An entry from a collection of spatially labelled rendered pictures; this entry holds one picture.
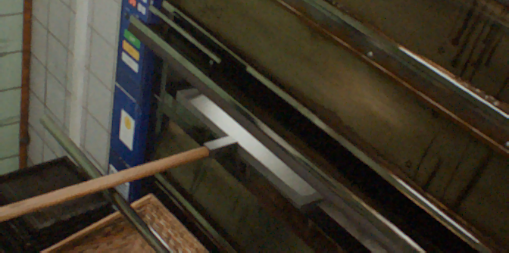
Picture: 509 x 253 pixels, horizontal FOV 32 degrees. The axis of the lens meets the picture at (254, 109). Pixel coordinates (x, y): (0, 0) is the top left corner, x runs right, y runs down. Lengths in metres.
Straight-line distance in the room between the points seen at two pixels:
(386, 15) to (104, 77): 1.31
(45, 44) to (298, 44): 1.39
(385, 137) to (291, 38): 0.36
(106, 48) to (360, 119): 1.14
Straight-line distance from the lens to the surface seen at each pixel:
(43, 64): 3.32
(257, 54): 2.16
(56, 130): 2.38
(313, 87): 2.03
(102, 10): 2.84
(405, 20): 1.79
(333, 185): 1.84
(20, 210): 2.07
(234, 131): 2.43
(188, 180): 2.56
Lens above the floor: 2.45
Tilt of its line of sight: 30 degrees down
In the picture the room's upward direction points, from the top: 10 degrees clockwise
